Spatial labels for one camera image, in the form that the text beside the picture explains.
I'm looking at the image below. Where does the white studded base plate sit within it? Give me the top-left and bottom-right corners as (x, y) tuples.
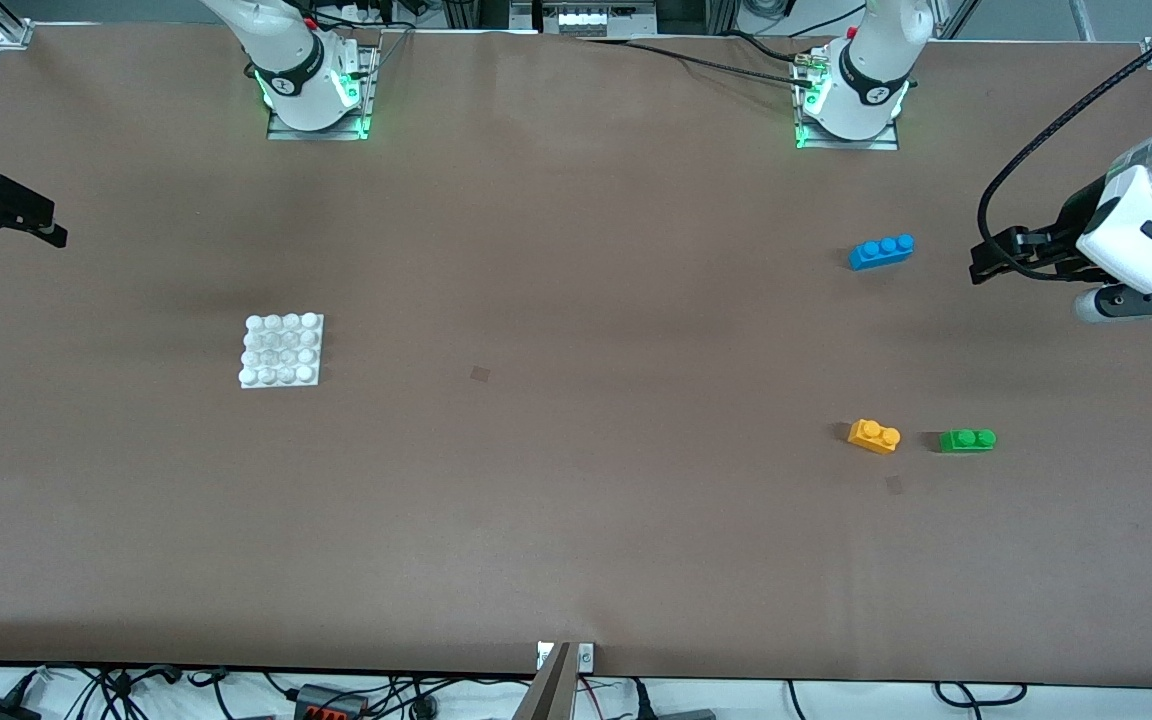
(239, 313), (325, 389)

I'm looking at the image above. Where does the white power strip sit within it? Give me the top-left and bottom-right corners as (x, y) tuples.
(540, 0), (659, 37)

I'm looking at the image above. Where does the black looped floor cable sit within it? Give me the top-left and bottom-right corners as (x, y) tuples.
(934, 682), (1029, 708)

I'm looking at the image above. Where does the short black table cable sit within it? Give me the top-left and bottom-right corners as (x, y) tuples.
(724, 32), (803, 63)

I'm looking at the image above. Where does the yellow toy block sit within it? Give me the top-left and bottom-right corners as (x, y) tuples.
(847, 419), (902, 456)

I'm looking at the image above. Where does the black and red connector box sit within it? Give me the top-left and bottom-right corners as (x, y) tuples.
(294, 685), (369, 720)

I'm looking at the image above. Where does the white pole bracket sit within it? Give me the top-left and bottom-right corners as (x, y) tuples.
(536, 643), (596, 672)

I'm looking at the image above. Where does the grey camera pole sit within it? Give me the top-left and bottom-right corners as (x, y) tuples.
(514, 642), (575, 720)

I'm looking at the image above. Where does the blue toy block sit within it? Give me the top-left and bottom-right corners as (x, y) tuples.
(848, 234), (916, 271)

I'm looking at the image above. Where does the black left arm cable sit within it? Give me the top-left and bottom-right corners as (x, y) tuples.
(976, 5), (1152, 282)

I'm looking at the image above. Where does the long black table cable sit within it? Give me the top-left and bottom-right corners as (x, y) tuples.
(576, 36), (809, 81)

